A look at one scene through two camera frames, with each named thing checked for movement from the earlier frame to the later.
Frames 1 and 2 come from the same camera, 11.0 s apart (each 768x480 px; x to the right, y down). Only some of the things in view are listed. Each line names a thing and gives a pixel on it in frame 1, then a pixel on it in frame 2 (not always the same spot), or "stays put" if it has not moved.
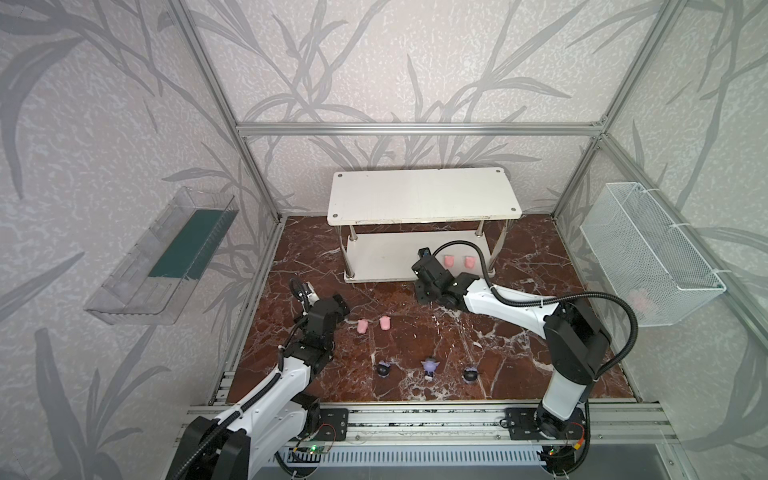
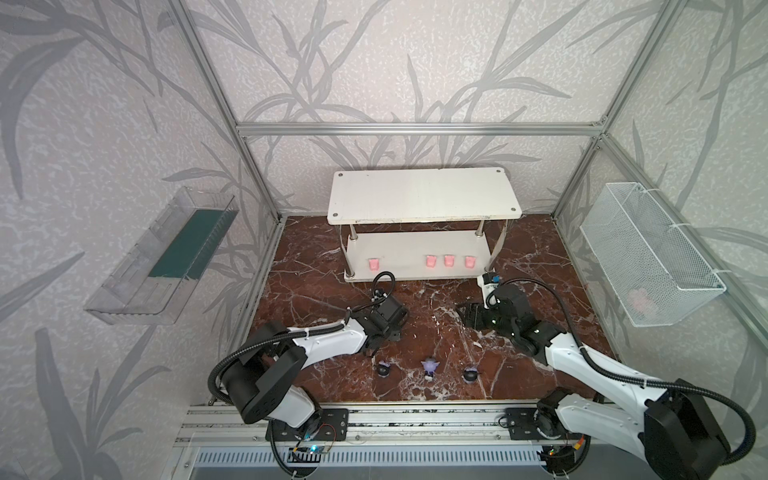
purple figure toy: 430,366 stays put
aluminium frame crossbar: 419,128 stays put
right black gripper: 426,270 → 482,315
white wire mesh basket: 645,258 stays put
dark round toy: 470,374 stays put
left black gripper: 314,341 → 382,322
